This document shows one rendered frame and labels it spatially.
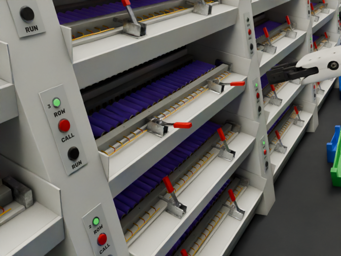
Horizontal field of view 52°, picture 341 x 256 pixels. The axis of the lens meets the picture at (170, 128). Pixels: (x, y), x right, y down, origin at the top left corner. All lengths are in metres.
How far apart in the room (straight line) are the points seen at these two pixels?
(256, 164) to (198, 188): 0.34
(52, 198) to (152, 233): 0.29
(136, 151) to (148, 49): 0.19
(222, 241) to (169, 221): 0.27
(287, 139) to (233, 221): 0.57
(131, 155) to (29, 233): 0.22
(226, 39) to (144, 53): 0.44
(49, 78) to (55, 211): 0.18
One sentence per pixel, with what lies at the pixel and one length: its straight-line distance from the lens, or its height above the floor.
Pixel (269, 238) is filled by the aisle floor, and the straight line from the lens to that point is 1.16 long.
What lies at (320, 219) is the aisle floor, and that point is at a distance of 1.23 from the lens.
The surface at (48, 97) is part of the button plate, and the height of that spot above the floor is 0.64.
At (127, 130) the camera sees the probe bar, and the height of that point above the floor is 0.52.
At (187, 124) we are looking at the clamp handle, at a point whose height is 0.51.
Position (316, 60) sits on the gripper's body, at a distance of 0.76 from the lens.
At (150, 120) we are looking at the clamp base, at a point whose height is 0.52.
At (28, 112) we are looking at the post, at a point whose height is 0.64.
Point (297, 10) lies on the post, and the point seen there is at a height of 0.58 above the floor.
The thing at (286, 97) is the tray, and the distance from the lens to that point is 1.43.
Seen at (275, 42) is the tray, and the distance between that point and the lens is 1.44.
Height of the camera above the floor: 0.73
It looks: 19 degrees down
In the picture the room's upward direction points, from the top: 13 degrees counter-clockwise
